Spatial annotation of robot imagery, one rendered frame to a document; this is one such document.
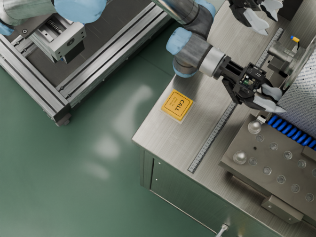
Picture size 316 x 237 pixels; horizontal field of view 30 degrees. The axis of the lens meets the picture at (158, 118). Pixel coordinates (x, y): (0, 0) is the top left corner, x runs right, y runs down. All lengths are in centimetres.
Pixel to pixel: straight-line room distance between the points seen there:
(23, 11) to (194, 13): 47
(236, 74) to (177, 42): 18
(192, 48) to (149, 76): 119
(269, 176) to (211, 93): 33
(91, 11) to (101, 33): 117
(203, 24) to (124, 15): 97
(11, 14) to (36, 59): 89
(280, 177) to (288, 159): 5
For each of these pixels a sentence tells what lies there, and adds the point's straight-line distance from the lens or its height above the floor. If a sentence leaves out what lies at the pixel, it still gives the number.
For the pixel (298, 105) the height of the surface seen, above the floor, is 117.
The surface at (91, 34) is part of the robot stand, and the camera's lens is 261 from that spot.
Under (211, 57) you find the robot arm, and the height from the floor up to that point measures 115.
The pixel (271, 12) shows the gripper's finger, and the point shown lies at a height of 135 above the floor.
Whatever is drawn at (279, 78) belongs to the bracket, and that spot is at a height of 107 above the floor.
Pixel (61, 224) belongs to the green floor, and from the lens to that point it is 263.
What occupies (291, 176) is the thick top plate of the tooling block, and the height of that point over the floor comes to 103.
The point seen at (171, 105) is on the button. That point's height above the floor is 92.
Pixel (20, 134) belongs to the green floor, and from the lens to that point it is 272.
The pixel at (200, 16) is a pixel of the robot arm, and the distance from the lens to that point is 170.
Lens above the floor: 260
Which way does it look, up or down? 75 degrees down
